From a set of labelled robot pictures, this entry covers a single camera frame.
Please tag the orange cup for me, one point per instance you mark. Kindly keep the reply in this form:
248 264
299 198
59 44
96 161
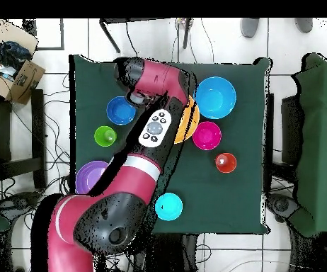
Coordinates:
225 164

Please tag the large sky blue bowl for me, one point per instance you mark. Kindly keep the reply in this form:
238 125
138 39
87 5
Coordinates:
215 97

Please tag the yellow bowl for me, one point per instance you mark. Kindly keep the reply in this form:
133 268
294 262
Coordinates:
189 127

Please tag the purple bowl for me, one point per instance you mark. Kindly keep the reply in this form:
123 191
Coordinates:
88 177

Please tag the pink bowl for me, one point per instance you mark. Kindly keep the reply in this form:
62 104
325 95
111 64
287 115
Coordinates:
206 136

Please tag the dark green table cloth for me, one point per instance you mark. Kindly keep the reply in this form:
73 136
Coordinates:
237 198

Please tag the black metal frame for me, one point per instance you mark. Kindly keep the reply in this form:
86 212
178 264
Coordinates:
129 20

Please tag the dark blue bowl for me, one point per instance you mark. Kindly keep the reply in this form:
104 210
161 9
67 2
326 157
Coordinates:
119 112

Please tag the printed cardboard box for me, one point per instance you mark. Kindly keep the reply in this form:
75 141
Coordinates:
24 82

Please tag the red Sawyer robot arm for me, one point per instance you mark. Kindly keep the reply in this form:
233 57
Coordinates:
140 181

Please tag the person's foot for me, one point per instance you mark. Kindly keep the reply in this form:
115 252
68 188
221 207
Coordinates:
249 27
304 25

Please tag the black pedestal leg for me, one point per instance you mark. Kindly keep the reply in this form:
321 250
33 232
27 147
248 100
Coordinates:
282 205
19 202

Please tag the dark blue bag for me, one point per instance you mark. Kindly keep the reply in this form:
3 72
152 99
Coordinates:
13 53

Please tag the small light blue bowl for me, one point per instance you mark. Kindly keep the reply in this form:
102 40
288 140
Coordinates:
169 206

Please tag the plain cardboard box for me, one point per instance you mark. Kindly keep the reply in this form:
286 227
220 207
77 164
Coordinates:
13 34

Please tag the person's right foot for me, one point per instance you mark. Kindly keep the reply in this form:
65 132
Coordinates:
249 27

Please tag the green cup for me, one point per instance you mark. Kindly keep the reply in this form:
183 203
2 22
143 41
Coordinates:
102 136

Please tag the black wooden bench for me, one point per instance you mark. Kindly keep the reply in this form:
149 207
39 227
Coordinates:
37 127

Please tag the person's left foot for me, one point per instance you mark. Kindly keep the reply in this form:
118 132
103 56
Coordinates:
304 25

